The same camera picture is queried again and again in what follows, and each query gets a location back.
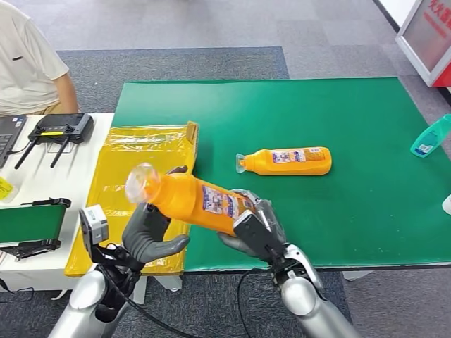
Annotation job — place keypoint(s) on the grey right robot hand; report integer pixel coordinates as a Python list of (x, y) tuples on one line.
[(264, 210)]

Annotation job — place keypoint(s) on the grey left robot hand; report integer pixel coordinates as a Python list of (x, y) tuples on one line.
[(148, 238)]

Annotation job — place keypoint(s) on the orange bottle with clear cap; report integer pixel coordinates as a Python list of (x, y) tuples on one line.
[(190, 200), (288, 164)]

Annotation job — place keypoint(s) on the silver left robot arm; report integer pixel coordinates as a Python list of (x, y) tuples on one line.
[(84, 303)]

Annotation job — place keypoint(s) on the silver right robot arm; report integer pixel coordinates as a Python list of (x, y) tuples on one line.
[(310, 308)]

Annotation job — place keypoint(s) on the teal plastic bottle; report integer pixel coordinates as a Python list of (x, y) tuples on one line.
[(430, 139)]

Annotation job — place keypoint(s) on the yellow plastic wrapped box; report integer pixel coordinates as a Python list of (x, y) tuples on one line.
[(116, 158)]

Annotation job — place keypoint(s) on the green table mat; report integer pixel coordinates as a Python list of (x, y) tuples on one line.
[(282, 116)]

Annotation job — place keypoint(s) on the green belt conveyor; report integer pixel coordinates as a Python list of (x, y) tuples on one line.
[(28, 224)]

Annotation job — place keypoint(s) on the black controller with antennas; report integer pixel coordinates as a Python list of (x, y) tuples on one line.
[(61, 126)]

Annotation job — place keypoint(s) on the yellow label card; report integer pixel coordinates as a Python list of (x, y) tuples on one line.
[(5, 189)]

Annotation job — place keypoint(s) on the grey laptop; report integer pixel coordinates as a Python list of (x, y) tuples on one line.
[(8, 133)]

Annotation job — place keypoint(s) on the white object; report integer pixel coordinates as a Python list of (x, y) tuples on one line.
[(448, 205)]

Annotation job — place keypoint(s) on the white red sign stand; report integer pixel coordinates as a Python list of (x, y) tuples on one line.
[(426, 37)]

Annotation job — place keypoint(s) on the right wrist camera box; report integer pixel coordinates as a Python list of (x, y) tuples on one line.
[(257, 235)]

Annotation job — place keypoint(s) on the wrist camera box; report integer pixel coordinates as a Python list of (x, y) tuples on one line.
[(257, 235), (95, 228)]

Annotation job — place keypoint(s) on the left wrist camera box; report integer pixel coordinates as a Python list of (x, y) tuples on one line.
[(95, 228)]

